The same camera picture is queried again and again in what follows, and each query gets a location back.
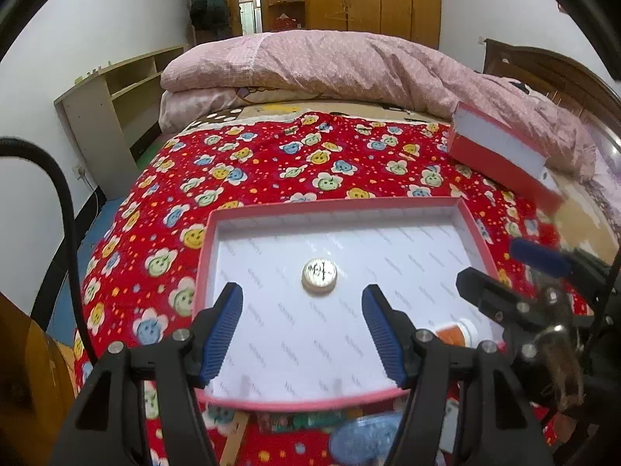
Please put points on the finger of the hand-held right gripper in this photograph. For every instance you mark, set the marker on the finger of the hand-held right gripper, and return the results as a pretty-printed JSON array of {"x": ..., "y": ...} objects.
[
  {"x": 490, "y": 293},
  {"x": 538, "y": 252}
]

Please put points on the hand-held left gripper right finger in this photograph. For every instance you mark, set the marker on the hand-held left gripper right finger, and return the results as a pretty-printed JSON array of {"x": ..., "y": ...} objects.
[{"x": 383, "y": 335}]

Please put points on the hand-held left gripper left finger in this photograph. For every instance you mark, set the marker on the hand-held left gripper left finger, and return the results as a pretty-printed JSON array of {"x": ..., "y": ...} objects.
[{"x": 225, "y": 335}]

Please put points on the orange bottle white cap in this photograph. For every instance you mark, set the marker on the orange bottle white cap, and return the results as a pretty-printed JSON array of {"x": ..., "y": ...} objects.
[{"x": 456, "y": 334}]

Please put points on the red cardboard box tray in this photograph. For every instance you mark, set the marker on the red cardboard box tray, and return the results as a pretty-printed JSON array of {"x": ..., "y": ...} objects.
[{"x": 291, "y": 340}]

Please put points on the round wooden chess piece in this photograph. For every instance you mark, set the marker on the round wooden chess piece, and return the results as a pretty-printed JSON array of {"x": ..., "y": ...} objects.
[{"x": 319, "y": 275}]

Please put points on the blue correction tape dispenser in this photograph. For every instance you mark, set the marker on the blue correction tape dispenser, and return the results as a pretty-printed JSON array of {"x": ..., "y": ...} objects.
[{"x": 361, "y": 441}]

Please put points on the purple patterned pillow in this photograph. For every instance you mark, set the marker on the purple patterned pillow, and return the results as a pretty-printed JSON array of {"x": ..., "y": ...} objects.
[{"x": 606, "y": 179}]

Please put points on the red cardboard box lid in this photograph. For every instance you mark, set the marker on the red cardboard box lid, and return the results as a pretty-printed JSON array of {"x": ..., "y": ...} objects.
[{"x": 499, "y": 155}]

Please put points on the red flower print blanket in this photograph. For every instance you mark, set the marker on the red flower print blanket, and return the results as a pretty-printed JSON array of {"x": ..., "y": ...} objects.
[{"x": 271, "y": 165}]

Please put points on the dark wooden headboard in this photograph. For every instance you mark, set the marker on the dark wooden headboard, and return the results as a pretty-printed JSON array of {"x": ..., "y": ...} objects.
[{"x": 553, "y": 70}]

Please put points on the brown wooden furniture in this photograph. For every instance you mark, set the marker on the brown wooden furniture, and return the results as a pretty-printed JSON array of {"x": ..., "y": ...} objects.
[{"x": 24, "y": 388}]

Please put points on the cartoon print bed sheet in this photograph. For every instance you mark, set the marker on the cartoon print bed sheet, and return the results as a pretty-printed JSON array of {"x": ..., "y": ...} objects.
[{"x": 281, "y": 109}]

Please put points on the beige wooden bookshelf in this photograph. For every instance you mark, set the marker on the beige wooden bookshelf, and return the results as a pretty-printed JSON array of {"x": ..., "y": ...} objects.
[{"x": 92, "y": 111}]

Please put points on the pink quilt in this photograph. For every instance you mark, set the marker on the pink quilt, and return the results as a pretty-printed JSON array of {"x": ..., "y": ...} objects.
[{"x": 339, "y": 63}]

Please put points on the dark hanging jacket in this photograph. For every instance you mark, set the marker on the dark hanging jacket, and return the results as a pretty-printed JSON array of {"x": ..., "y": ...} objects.
[{"x": 208, "y": 5}]

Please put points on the white wall socket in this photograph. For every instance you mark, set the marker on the white wall socket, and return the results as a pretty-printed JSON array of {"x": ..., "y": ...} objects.
[{"x": 78, "y": 170}]

